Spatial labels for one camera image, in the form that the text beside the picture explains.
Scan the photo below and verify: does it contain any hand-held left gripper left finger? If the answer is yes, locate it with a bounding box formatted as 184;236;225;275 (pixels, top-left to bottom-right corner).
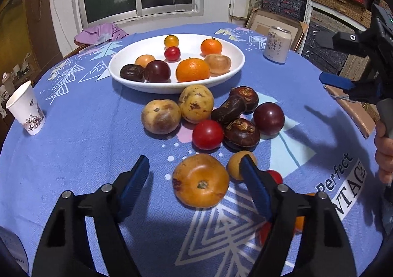
31;155;150;277

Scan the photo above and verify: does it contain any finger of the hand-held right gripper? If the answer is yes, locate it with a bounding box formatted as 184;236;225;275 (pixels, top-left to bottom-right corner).
319;72;382;103
316;30;368;54

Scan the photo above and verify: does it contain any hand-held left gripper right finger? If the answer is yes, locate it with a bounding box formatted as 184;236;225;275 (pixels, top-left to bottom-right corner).
240;156;358;277

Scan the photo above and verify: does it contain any red cherry tomato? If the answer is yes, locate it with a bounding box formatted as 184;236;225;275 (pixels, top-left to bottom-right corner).
192;119;224;151
164;46;181;61
259;220;274;245
266;169;284;185

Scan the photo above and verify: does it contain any small tan longan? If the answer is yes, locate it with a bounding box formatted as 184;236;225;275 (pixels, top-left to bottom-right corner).
227;151;258;181

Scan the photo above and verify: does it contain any tan pepino melon with calyx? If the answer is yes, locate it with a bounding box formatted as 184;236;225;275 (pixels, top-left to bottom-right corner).
172;153;230;208

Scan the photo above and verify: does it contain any orange tomato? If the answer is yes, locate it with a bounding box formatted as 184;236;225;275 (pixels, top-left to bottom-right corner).
293;192;317;234

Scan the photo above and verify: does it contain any dark purple plum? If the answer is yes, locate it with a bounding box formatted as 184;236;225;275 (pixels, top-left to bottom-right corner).
253;102;285;136
144;60;171;83

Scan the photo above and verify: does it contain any brown spotted potato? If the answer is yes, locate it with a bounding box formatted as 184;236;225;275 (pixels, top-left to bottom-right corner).
141;99;182;135

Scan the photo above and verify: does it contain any yellow spotted pepino melon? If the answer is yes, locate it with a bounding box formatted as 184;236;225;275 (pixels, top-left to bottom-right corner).
178;84;214;122

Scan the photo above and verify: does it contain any striped pepino melon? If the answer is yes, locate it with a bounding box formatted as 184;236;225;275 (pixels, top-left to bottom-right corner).
134;54;156;68
204;54;232;75

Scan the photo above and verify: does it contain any large mandarin orange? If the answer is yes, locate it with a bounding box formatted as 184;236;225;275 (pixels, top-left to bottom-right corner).
176;57;211;83

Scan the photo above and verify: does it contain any small mandarin orange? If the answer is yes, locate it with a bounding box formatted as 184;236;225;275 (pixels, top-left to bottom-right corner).
200;37;223;56

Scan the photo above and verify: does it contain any white oval plate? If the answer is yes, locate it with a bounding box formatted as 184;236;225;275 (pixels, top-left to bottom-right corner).
108;33;245;94

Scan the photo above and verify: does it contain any person's right hand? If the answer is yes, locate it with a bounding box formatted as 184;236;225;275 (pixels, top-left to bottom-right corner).
375;120;393;185

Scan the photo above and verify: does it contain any white shelf rack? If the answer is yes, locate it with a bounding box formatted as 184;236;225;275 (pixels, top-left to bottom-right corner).
302;0;393;59

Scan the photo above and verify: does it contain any beige drink can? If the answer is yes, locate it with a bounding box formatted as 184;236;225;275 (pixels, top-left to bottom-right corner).
263;26;292;65

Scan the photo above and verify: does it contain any cardboard box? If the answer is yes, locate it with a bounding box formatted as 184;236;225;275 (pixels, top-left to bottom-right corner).
246;8;309;53

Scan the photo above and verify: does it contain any white floral paper cup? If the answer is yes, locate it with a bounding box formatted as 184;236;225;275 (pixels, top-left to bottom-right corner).
5;81;46;136

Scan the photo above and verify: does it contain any wooden chair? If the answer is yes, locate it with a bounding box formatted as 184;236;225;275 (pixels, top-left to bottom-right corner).
63;41;93;59

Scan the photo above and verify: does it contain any purple garment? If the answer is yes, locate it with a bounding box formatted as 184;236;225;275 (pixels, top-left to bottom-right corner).
74;23;129;46

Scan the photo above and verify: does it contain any wooden glass cabinet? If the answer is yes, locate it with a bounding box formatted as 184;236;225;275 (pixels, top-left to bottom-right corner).
0;0;63;81

